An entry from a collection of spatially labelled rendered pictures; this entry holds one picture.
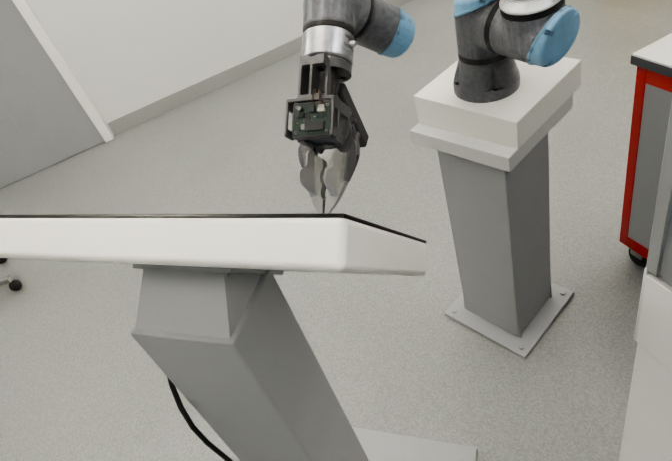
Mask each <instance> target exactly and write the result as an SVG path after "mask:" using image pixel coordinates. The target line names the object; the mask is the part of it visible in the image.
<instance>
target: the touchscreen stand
mask: <svg viewBox="0 0 672 461"><path fill-rule="evenodd" d="M135 328H136V324H135V325H134V327H133V328H132V330H131V336H132V337H133V338H134V339H135V340H136V341H137V342H138V344H139V345H140V346H141V347H142V348H143V349H144V350H145V352H146V353H147V354H148V355H149V356H150V357H151V359H152V360H153V361H154V362H155V363H156V364H157V365H158V367H159V368H160V369H161V370H162V371H163V372H164V374H165V375H166V376H167V377H168V378H169V379H170V380H171V382H172V383H173V384H174V385H175V386H176V387H177V388H178V390H179V391H180V392H181V393H182V394H183V395H184V397H185V398H186V399H187V400H188V401H189V402H190V403H191V405H192V406H193V407H194V408H195V409H196V410H197V412H198V413H199V414H200V415H201V416H202V417H203V418H204V420H205V421H206V422H207V423H208V424H209V425H210V426H211V428H212V429H213V430H214V431H215V432H216V433H217V435H218V436H219V437H220V438H221V439H222V440H223V441H224V443H225V444H226V445H227V446H228V447H229V448H230V450H231V451H232V452H233V453H234V454H235V455H236V456H237V458H238V459H239V460H240V461H477V456H478V451H477V448H476V447H470V446H464V445H458V444H452V443H446V442H440V441H434V440H428V439H422V438H416V437H410V436H404V435H398V434H392V433H386V432H380V431H374V430H368V429H362V428H356V427H352V426H351V424H350V422H349V421H348V419H347V417H346V415H345V413H344V411H343V409H342V407H341V405H340V403H339V401H338V399H337V397H336V395H335V393H334V392H333V390H332V388H331V386H330V384H329V382H328V380H327V378H326V376H325V374H324V372H323V370H322V368H321V366H320V364H319V362H318V361H317V359H316V357H315V355H314V353H313V351H312V349H311V347H310V345H309V343H308V341H307V339H306V337H305V335H304V333H303V332H302V330H301V328H300V326H299V324H298V322H297V320H296V318H295V316H294V314H293V312H292V310H291V308H290V306H289V304H288V303H287V301H286V299H285V297H284V295H283V293H282V291H281V289H280V287H279V285H278V283H277V281H276V279H275V277H274V275H273V274H272V272H271V270H266V272H265V274H262V275H261V277H260V279H259V281H258V283H257V285H256V287H255V289H254V291H253V293H252V295H251V297H250V299H249V301H248V303H247V305H246V308H245V310H244V312H243V314H242V316H241V318H240V320H239V322H238V324H237V326H236V328H235V330H234V332H233V334H232V336H231V338H230V339H228V338H219V337H210V336H200V335H191V334H181V333H172V332H162V331H153V330H144V329H135Z"/></svg>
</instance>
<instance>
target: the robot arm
mask: <svg viewBox="0 0 672 461"><path fill-rule="evenodd" d="M303 14H304V16H303V34H302V47H301V56H300V62H299V81H298V97H297V98H295V99H286V114H285V132H284V137H286V138H288V139H290V140H291V141H294V139H295V140H297V142H298V143H300V145H299V147H298V157H299V162H300V164H301V167H302V169H301V170H300V171H299V182H300V184H301V185H302V186H303V187H304V188H305V189H306V190H307V191H308V192H309V196H310V198H311V201H312V203H313V205H314V207H315V208H316V210H317V211H318V213H331V212H332V211H333V209H334V208H335V207H336V205H337V204H338V202H339V200H340V199H341V197H342V195H343V193H344V191H345V189H346V187H347V185H348V182H350V180H351V178H352V175H353V173H354V171H355V168H356V166H357V164H358V161H359V156H360V148H361V147H366V145H367V141H368V138H369V136H368V134H367V131H366V129H365V127H364V125H363V122H362V120H361V118H360V116H359V114H358V111H357V109H356V107H355V105H354V102H353V100H352V98H351V96H350V93H349V91H348V89H347V87H346V84H345V83H343V82H346V81H348V80H349V79H350V78H351V77H352V65H353V54H354V47H356V46H357V45H359V46H362V47H364V48H367V49H369V50H372V51H374V52H376V53H377V54H378V55H384V56H387V57H389V58H395V57H399V56H401V55H402V54H403V53H405V52H406V51H407V50H408V48H409V47H410V45H411V42H412V41H413V38H414V35H415V23H414V20H413V18H412V17H411V16H410V15H409V14H407V13H406V12H404V11H403V10H402V9H401V8H400V7H396V6H394V5H392V4H390V3H388V2H386V1H384V0H303ZM453 17H454V19H455V29H456V40H457V50H458V63H457V67H456V71H455V76H454V80H453V87H454V93H455V95H456V96H457V97H458V98H460V99H462V100H464V101H467V102H472V103H489V102H494V101H498V100H502V99H504V98H506V97H508V96H510V95H512V94H513V93H515V92H516V91H517V90H518V88H519V86H520V72H519V69H518V67H517V64H516V62H515V60H519V61H522V62H525V63H527V64H528V65H536V66H540V67H549V66H552V65H554V64H556V63H557V62H559V61H560V60H561V59H562V58H563V57H564V56H565V55H566V54H567V53H568V51H569V50H570V48H571V47H572V45H573V43H574V41H575V39H576V37H577V34H578V31H579V28H580V21H581V18H580V13H579V11H578V10H577V9H576V8H574V7H573V6H572V5H566V3H565V0H454V14H453ZM289 112H290V113H292V131H290V130H288V118H289ZM329 149H333V151H332V156H331V158H330V159H329V162H328V167H327V161H326V160H324V159H323V158H321V157H320V156H318V153H319V154H322V153H323V152H324V150H329ZM326 189H328V195H327V198H326V197H325V192H326Z"/></svg>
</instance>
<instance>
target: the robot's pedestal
mask: <svg viewBox="0 0 672 461"><path fill-rule="evenodd" d="M572 107H573V94H572V95H571V96H570V97H569V98H568V99H567V100H566V101H565V102H564V103H563V104H562V105H561V106H560V107H559V108H558V109H557V110H556V111H555V112H554V113H553V114H552V116H551V117H550V118H549V119H548V120H547V121H546V122H545V123H544V124H543V125H542V126H541V127H540V128H539V129H538V130H537V131H536V132H535V133H534V134H533V135H532V136H531V137H530V138H529V139H528V140H527V141H526V142H525V143H524V144H523V145H522V146H521V147H520V148H519V149H516V148H512V147H508V146H504V145H501V144H497V143H493V142H489V141H485V140H482V139H478V138H474V137H470V136H466V135H463V134H459V133H455V132H451V131H447V130H444V129H440V128H436V127H432V126H428V125H425V124H421V123H418V124H417V125H416V126H415V127H413V128H412V129H411V130H410V134H411V139H412V143H414V144H417V145H421V146H424V147H427V148H431V149H434V150H437V152H438V158H439V163H440V169H441V175H442V180H443V186H444V191H445V197H446V202H447V208H448V213H449V219H450V225H451V230H452V236H453V241H454V247H455V252H456V258H457V263H458V269H459V275H460V280H461V286H462V291H463V293H462V294H461V295H460V296H459V297H458V298H457V299H456V300H455V302H454V303H453V304H452V305H451V306H450V307H449V308H448V310H447V311H446V312H445V316H447V317H449V318H450V319H452V320H454V321H456V322H458V323H459V324H461V325H463V326H465V327H467V328H468V329H470V330H472V331H474V332H476V333H477V334H479V335H481V336H483V337H485V338H486V339H488V340H490V341H492V342H494V343H495V344H497V345H499V346H501V347H503V348H504V349H506V350H508V351H510V352H512V353H514V354H515V355H517V356H519V357H521V358H523V359H524V360H525V359H526V358H527V356H528V355H529V354H530V352H531V351H532V350H533V348H534V347H535V346H536V344H537V343H538V342H539V340H540V339H541V338H542V336H543V335H544V334H545V332H546V331H547V330H548V328H549V327H550V326H551V324H552V323H553V322H554V320H555V319H556V318H557V316H558V315H559V314H560V312H561V311H562V310H563V308H564V307H565V306H566V304H567V303H568V302H569V300H570V299H571V298H572V296H573V295H574V292H573V291H570V290H568V289H566V288H564V287H561V286H559V285H557V284H554V283H552V282H551V270H550V206H549V142H548V132H549V131H550V130H551V129H552V128H553V127H554V126H555V125H556V124H557V123H558V122H559V121H560V120H561V119H562V118H563V117H564V116H565V115H566V114H567V113H568V112H569V111H570V110H571V109H572Z"/></svg>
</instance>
